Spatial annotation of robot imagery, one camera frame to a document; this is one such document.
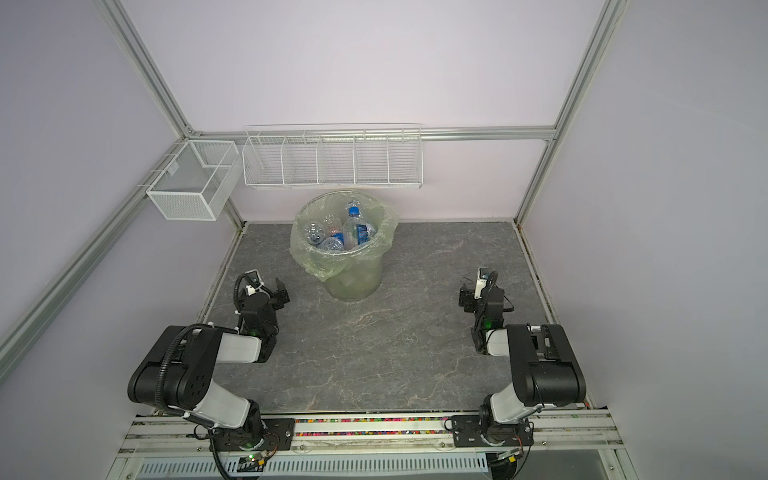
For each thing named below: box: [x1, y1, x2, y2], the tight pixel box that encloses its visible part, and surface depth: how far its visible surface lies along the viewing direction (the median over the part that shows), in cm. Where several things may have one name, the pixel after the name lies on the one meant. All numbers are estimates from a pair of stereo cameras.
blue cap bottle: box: [343, 199, 376, 250], surface depth 90 cm
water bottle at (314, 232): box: [302, 221, 326, 245], surface depth 80 cm
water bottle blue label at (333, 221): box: [323, 213, 344, 237], surface depth 93 cm
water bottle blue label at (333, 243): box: [318, 232, 345, 252], surface depth 81 cm
